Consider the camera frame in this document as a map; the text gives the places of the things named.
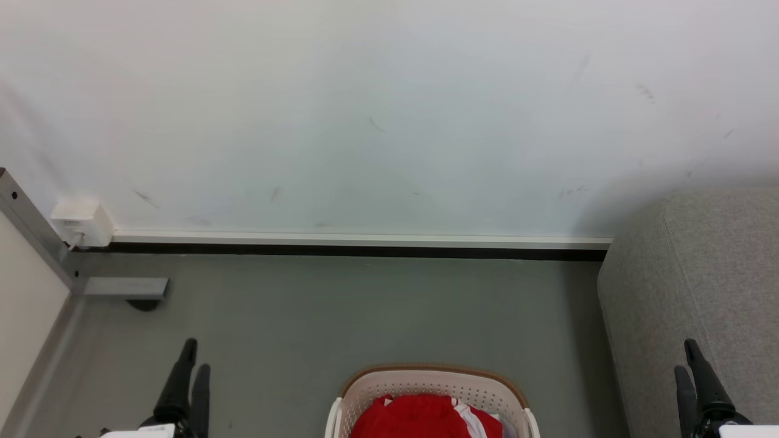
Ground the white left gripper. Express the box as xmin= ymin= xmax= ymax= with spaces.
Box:
xmin=100 ymin=338 xmax=211 ymax=438

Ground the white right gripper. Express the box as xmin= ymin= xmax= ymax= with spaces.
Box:
xmin=674 ymin=338 xmax=779 ymax=438

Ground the red garment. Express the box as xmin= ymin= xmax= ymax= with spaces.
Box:
xmin=350 ymin=394 xmax=504 ymax=438

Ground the grey fabric sofa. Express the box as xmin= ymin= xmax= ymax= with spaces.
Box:
xmin=596 ymin=187 xmax=779 ymax=438

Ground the beige partition panel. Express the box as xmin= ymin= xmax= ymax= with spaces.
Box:
xmin=0 ymin=212 xmax=72 ymax=422

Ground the grey metal table leg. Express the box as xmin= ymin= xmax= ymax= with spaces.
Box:
xmin=0 ymin=167 xmax=170 ymax=301

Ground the white and black baseboard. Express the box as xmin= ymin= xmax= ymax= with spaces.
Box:
xmin=91 ymin=229 xmax=613 ymax=263

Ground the white perforated laundry basket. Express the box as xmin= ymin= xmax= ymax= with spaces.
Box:
xmin=325 ymin=363 xmax=542 ymax=438

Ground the white wall socket box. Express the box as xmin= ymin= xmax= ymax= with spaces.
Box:
xmin=49 ymin=195 xmax=116 ymax=249

